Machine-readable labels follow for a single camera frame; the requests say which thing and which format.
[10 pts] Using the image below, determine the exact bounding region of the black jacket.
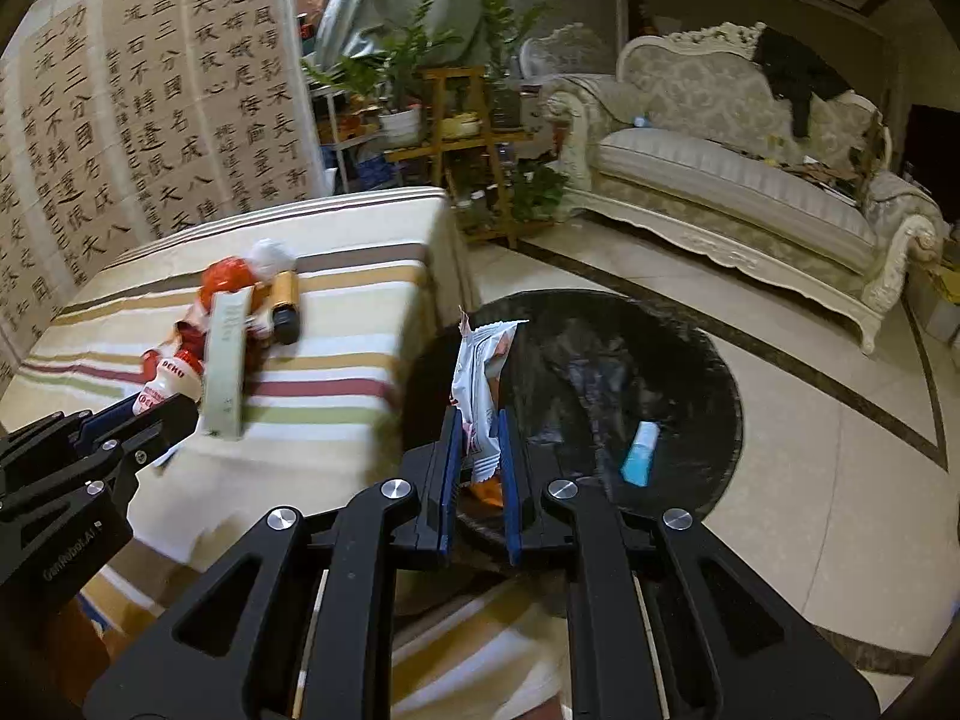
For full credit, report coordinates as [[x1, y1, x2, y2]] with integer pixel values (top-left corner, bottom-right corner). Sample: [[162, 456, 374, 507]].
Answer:
[[752, 26, 852, 137]]

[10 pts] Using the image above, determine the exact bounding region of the white yogurt bottle red label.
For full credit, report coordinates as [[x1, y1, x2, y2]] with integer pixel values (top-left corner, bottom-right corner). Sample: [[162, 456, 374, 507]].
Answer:
[[133, 349, 205, 421]]

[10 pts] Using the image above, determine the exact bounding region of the small red wrapper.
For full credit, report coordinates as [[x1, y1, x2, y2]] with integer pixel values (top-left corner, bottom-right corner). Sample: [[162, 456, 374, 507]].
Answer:
[[174, 315, 211, 361]]

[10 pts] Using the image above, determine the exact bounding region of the white snack packet red print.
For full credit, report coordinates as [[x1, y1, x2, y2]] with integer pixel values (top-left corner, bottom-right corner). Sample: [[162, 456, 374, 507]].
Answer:
[[448, 306, 530, 482]]

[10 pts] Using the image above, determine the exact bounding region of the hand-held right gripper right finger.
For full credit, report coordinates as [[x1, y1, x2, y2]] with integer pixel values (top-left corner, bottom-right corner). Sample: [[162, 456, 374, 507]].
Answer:
[[495, 409, 878, 720]]

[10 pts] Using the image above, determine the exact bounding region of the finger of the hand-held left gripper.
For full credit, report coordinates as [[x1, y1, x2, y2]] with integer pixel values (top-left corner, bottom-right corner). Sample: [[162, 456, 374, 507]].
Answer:
[[0, 394, 147, 500], [75, 394, 202, 533]]

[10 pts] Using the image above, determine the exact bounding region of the white paper tube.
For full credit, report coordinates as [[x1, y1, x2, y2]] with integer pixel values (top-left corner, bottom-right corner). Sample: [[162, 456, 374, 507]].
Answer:
[[196, 289, 252, 442]]

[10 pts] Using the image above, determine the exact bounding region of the small leafy plant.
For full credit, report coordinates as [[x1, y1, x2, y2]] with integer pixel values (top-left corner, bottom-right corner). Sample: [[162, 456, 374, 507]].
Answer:
[[508, 163, 571, 224]]

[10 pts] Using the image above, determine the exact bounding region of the white crumpled tissue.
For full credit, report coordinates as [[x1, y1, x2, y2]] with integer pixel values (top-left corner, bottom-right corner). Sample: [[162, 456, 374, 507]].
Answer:
[[251, 238, 295, 278]]

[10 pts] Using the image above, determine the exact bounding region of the gold bottle black cap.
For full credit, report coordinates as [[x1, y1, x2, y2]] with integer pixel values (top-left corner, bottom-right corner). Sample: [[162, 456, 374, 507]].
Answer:
[[268, 270, 302, 346]]

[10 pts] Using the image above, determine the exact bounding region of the trash bin with black bag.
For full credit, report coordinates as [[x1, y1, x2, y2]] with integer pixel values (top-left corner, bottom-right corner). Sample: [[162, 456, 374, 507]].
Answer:
[[401, 289, 745, 620]]

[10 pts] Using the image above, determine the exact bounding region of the white metal shelf rack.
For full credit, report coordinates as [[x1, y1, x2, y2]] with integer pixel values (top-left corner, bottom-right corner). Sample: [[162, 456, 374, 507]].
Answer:
[[307, 82, 391, 196]]

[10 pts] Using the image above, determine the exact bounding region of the tall potted plant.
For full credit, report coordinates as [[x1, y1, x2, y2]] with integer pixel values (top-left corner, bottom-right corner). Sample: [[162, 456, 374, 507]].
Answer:
[[457, 0, 552, 132]]

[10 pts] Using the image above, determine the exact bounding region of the yellow cardboard box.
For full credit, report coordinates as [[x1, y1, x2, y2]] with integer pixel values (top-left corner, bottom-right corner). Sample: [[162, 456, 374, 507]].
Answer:
[[907, 225, 960, 338]]

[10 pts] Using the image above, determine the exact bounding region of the calligraphy wall hanging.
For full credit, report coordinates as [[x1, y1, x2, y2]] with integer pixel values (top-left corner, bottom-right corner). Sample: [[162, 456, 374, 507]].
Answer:
[[0, 0, 312, 391]]

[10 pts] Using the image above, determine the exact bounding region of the red plastic bag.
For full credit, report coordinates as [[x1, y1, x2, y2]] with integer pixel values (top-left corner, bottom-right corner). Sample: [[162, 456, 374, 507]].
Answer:
[[196, 257, 272, 320]]

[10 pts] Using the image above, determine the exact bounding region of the wooden plant stand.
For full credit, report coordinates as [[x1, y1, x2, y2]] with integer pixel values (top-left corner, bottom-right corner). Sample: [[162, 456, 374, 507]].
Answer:
[[386, 66, 556, 248]]

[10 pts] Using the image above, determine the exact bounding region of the dark panel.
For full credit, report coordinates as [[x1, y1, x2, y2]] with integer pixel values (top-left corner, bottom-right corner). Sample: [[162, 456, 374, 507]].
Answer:
[[900, 105, 960, 226]]

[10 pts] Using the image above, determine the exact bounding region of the ornate cream sofa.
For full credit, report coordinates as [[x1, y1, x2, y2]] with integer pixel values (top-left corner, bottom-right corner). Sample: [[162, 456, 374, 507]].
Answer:
[[540, 21, 947, 355]]

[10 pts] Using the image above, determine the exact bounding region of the grey green curtain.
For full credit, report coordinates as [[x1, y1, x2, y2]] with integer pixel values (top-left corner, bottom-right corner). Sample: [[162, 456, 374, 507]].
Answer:
[[315, 0, 481, 76]]

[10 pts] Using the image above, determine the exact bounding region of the striped tablecloth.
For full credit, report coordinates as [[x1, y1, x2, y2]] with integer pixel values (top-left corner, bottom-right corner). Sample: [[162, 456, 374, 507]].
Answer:
[[0, 186, 571, 720]]

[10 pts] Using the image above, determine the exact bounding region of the potted plant white pot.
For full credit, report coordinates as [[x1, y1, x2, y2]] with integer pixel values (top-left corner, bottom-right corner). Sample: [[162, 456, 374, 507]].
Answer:
[[300, 0, 466, 149]]

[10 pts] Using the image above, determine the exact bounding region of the small blue white tube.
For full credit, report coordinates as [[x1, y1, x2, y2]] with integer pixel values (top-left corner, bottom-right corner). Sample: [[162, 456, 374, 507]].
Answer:
[[619, 421, 661, 487]]

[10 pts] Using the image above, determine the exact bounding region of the ornate cream armchair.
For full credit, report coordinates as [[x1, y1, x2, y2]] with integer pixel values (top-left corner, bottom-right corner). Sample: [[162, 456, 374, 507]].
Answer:
[[520, 22, 623, 132]]

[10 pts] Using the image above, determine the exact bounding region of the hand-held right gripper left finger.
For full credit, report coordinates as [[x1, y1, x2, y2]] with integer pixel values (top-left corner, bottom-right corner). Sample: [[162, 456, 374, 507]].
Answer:
[[82, 406, 462, 720]]

